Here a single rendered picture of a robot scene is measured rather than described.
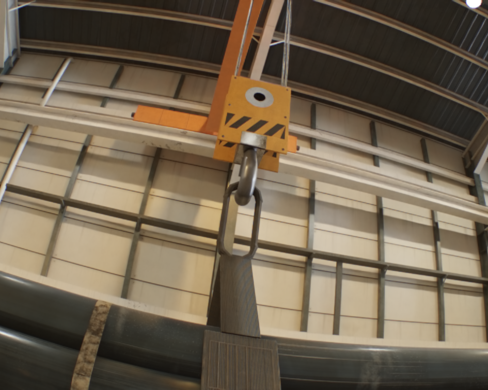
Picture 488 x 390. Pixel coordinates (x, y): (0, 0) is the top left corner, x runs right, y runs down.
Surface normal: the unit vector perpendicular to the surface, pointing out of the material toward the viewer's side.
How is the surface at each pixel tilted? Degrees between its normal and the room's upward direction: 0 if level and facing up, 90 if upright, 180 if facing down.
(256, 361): 60
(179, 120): 90
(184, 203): 90
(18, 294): 71
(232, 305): 52
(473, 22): 170
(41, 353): 56
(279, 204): 90
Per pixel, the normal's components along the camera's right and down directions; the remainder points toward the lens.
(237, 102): 0.23, -0.49
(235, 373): 0.25, -0.85
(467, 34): -0.06, 0.75
